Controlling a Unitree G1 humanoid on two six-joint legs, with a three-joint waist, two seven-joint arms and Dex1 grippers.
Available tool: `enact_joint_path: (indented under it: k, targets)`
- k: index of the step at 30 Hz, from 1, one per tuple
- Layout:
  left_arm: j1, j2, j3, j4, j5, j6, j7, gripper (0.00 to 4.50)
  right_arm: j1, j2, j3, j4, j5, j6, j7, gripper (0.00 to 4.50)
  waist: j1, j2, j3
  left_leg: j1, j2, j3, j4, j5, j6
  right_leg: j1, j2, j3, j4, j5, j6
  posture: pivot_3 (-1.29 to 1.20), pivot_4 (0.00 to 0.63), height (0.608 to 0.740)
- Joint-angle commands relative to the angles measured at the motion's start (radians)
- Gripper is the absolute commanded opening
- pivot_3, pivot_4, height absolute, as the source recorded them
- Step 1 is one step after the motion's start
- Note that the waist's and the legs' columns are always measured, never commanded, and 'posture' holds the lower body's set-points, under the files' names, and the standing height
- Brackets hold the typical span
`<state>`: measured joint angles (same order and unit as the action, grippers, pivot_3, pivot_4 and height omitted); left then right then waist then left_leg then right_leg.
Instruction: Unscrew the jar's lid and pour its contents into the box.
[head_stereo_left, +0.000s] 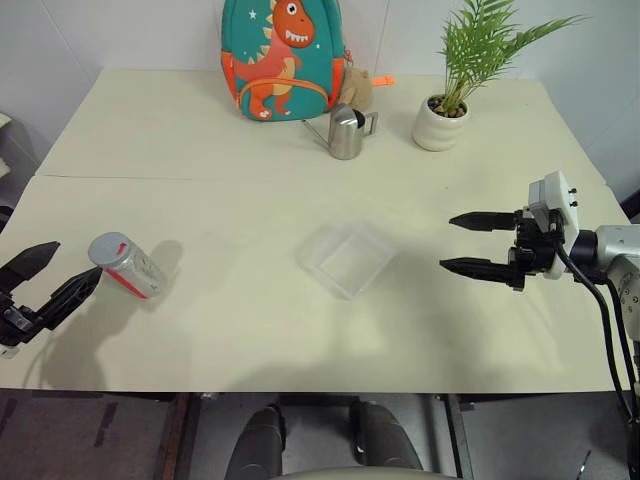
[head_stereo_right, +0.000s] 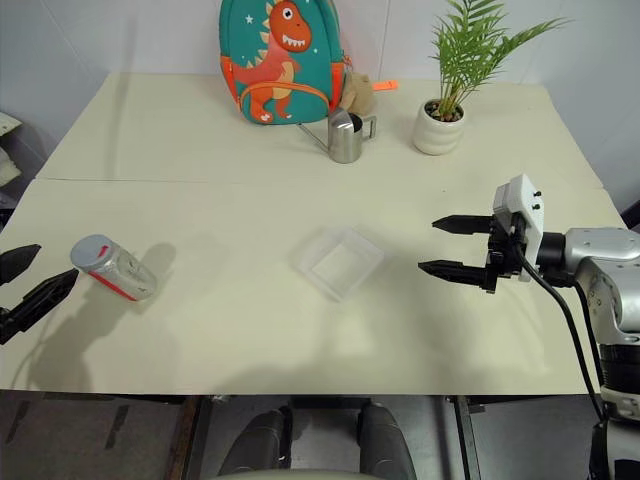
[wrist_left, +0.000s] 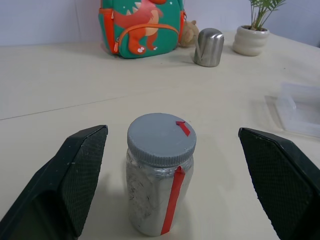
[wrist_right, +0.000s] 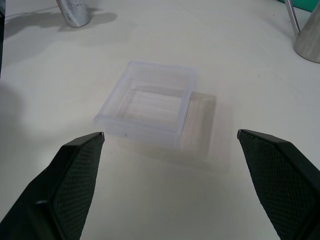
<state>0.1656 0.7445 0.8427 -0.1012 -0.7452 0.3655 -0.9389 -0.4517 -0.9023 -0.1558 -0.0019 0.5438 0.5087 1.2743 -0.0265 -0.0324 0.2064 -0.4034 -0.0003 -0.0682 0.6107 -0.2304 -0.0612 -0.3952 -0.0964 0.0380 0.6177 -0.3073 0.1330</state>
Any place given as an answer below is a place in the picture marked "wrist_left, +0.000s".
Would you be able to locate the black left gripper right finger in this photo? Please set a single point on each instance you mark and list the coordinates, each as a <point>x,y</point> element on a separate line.
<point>277,180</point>

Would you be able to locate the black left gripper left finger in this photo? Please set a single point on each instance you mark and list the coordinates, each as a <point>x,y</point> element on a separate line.
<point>75,180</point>

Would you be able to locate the clear plastic container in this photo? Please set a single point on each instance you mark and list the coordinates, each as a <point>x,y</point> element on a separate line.
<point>297,110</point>

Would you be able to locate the clear plastic jar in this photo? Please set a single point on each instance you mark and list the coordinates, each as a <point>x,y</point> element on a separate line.
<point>150,197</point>

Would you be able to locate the grey plastic jar lid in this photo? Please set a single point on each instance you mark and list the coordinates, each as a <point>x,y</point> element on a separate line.
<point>160,138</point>

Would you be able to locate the white ribbed plant pot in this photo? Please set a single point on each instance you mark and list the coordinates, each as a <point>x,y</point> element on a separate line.
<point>250,41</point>

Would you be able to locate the stainless steel cup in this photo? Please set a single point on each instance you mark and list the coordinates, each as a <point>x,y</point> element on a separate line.
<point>210,47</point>

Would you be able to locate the green dinosaur backpack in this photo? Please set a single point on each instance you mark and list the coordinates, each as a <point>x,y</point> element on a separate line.
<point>140,27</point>

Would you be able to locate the green potted plant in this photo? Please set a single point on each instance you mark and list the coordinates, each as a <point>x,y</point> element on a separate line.
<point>262,12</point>

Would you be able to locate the brown plush toy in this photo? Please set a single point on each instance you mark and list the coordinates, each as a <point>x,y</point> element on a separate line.
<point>189,33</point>

